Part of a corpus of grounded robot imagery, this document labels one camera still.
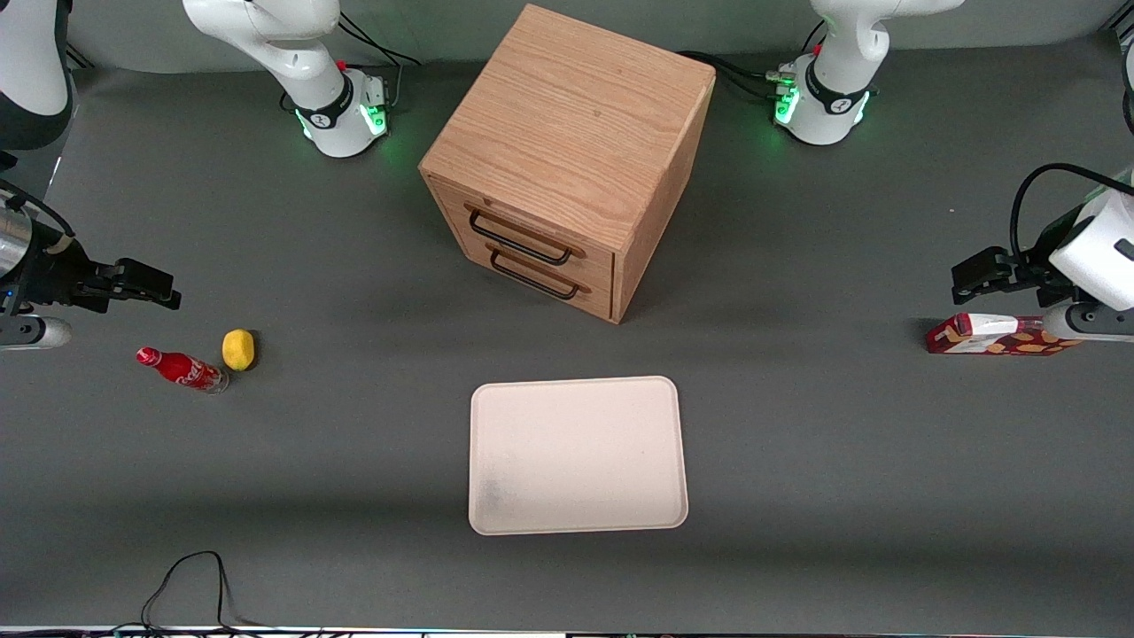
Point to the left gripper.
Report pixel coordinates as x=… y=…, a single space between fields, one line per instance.
x=1033 y=270

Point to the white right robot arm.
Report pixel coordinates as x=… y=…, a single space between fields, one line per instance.
x=310 y=80

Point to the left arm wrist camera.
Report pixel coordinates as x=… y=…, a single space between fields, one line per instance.
x=1099 y=323

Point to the red coke bottle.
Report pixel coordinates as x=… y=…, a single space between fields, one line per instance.
x=182 y=369

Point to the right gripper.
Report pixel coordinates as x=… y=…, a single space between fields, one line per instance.
x=55 y=271

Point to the wooden drawer cabinet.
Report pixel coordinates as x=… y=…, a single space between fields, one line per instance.
x=576 y=124

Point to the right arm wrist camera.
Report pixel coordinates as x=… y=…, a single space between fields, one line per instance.
x=35 y=332

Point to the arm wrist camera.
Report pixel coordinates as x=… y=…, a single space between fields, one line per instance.
x=35 y=332
x=1099 y=323

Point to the wooden drawer front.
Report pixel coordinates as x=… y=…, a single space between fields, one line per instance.
x=598 y=301
x=598 y=264

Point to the yellow lemon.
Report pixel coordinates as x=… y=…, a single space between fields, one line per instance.
x=238 y=350

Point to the red tartan cookie box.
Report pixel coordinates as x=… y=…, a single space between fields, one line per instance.
x=983 y=341

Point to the dark metal rail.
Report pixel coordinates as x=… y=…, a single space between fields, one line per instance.
x=80 y=58

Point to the cream rectangular tray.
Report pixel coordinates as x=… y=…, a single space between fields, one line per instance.
x=576 y=456

